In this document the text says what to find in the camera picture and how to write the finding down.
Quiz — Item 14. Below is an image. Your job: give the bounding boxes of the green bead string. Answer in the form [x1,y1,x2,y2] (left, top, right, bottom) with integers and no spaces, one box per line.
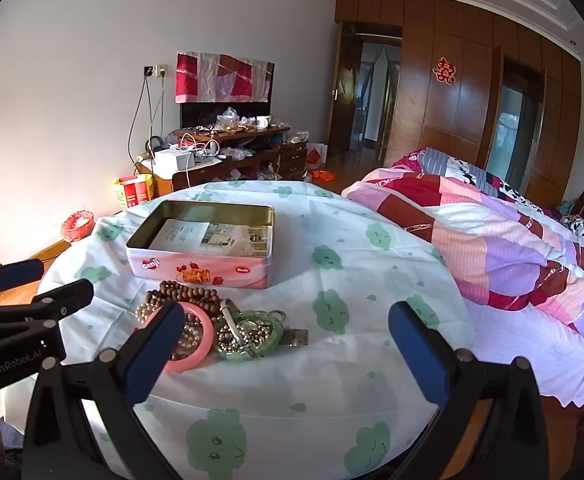
[213,310,285,362]

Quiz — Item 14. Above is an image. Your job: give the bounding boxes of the pink metal tin box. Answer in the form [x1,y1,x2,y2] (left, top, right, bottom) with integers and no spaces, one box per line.
[125,200,276,290]

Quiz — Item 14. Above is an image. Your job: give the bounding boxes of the silver ball bead bracelet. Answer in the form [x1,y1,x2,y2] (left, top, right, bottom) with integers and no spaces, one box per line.
[217,321,273,356]

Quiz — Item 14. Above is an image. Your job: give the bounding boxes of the red white television cover cloth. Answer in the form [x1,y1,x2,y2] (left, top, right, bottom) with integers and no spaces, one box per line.
[175,51,275,105]

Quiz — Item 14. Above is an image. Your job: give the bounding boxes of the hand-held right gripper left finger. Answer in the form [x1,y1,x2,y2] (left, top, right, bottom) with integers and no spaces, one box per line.
[21,301,187,480]

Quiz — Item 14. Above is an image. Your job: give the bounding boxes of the wooden television cabinet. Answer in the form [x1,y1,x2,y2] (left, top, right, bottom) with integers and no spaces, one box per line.
[139,127,309,196]

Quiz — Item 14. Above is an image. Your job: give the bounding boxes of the white cloud print sheet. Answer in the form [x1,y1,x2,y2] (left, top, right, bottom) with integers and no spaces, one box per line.
[37,180,477,480]

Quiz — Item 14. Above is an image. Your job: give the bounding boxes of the black white floral pillow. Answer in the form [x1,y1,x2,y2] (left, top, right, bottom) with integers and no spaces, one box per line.
[560,214,584,248]

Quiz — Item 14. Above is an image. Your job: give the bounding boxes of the black television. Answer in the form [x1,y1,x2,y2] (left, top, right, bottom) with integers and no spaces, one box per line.
[180,101,273,128]

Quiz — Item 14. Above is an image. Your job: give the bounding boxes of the bin with red plastic bag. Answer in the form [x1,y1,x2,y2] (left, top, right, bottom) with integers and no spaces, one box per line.
[61,211,95,242]

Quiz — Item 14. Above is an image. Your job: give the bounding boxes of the silver metal band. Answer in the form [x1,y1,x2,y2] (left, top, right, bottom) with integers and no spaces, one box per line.
[220,298,247,348]

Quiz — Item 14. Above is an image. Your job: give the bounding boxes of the red yellow carton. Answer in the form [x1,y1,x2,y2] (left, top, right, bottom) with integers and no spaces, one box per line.
[113,174,155,211]

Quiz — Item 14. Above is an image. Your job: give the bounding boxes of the bed with colourful quilt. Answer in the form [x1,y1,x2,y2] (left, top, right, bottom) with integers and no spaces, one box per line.
[341,147,584,348]

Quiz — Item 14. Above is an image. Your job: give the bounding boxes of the wooden door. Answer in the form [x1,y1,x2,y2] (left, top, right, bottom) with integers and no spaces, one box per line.
[327,22,363,158]

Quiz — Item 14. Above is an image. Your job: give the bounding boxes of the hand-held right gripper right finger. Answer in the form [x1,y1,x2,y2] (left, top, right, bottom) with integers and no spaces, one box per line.
[388,301,567,480]

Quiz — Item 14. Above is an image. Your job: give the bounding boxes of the white box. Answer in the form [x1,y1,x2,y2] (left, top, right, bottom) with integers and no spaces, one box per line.
[154,149,196,173]

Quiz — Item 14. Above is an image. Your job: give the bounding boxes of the pink bangle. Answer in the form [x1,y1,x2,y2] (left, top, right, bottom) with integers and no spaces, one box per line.
[158,302,216,372]

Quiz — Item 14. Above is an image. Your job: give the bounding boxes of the red paper cut decoration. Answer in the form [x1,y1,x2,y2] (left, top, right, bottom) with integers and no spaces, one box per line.
[433,57,460,85]

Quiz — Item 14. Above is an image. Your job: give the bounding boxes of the pearl necklace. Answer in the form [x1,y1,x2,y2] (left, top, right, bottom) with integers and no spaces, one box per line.
[134,301,197,351]

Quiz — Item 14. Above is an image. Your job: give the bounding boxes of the printed paper sheet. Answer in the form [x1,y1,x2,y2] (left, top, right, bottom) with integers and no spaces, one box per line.
[149,218,267,258]

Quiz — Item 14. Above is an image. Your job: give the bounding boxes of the brown wooden bead bracelet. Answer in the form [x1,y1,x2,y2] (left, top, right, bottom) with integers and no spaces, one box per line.
[144,280,235,318]

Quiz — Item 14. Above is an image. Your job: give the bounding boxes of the white charger cable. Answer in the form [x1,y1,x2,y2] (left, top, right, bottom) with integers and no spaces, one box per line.
[179,132,220,191]

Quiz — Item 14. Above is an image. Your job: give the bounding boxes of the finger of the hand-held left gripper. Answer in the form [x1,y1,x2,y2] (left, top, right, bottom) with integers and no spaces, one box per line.
[0,279,95,333]
[0,258,45,306]

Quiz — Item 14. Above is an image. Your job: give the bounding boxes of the wooden wardrobe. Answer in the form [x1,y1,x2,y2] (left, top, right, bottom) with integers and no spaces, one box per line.
[335,0,582,211]

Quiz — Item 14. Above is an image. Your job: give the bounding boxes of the white bed sheet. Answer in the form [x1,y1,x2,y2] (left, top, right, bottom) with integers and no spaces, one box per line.
[464,295,584,408]

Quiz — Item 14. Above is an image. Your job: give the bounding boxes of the hanging grey cables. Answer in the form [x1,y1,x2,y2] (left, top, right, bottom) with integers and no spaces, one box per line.
[128,75,167,161]

